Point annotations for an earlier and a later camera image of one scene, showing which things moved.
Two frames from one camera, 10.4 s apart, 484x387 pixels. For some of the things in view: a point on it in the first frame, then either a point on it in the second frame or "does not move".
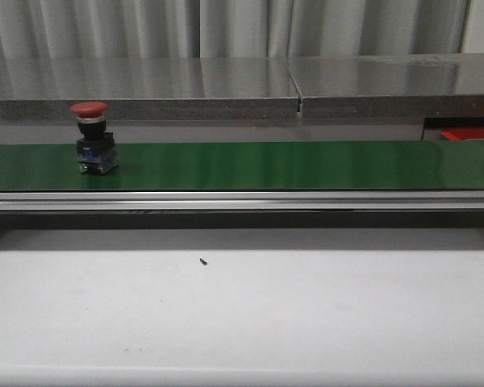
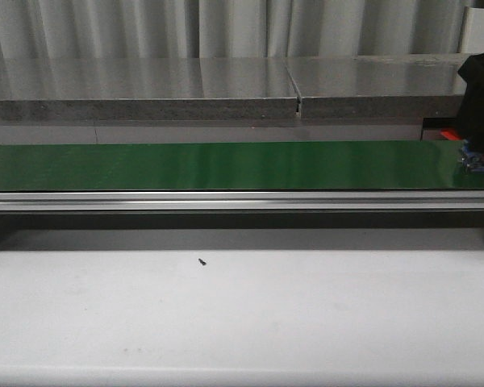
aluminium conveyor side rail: (243, 201) does not move
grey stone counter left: (141, 89) does not move
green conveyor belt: (249, 165) does not move
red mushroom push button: (96, 151) to (478, 162)
